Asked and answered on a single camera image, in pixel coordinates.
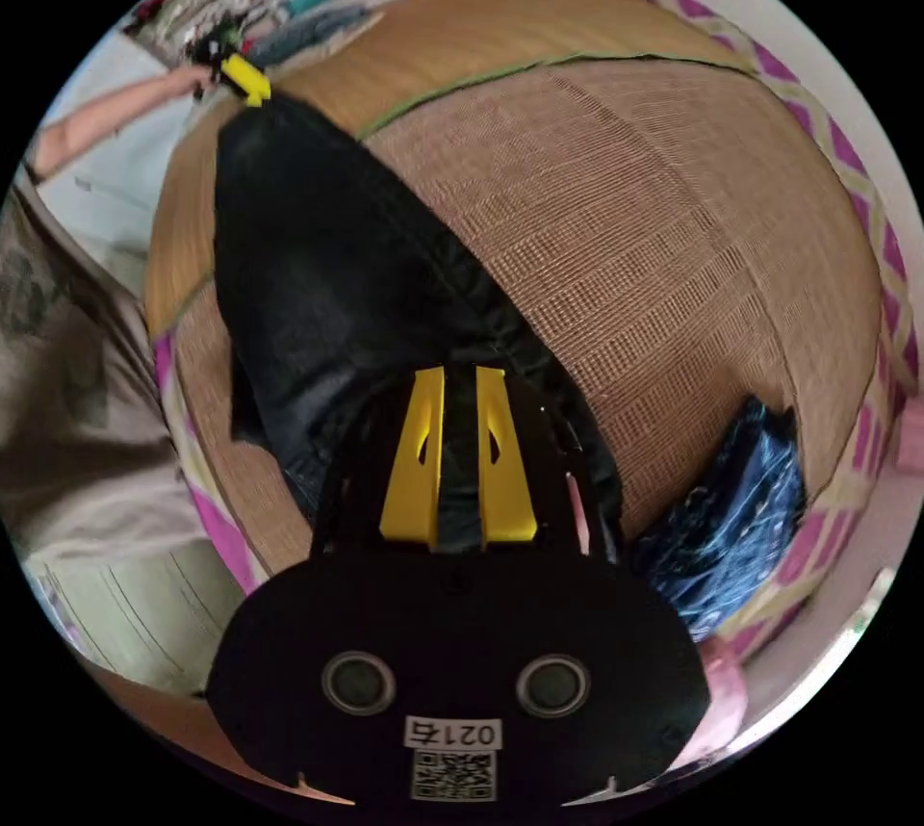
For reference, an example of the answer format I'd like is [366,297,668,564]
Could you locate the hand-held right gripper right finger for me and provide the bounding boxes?
[474,366,538,547]

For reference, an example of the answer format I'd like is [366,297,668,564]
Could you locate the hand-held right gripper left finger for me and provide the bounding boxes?
[379,366,446,547]

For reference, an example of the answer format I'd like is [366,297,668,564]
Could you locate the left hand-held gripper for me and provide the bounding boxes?
[186,28,273,111]

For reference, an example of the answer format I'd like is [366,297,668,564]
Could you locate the black jeans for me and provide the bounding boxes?
[212,94,627,567]

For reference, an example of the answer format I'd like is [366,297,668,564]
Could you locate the person's left forearm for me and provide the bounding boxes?
[25,70,183,183]

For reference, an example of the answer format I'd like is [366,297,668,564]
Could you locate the person's left hand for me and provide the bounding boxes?
[172,65,220,102]

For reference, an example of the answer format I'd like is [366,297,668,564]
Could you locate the pile of clothes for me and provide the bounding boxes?
[633,395,811,645]

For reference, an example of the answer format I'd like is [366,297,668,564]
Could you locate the bed with woven mat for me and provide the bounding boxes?
[142,0,919,662]

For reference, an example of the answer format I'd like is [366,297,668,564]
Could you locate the person's body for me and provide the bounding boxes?
[0,181,250,699]

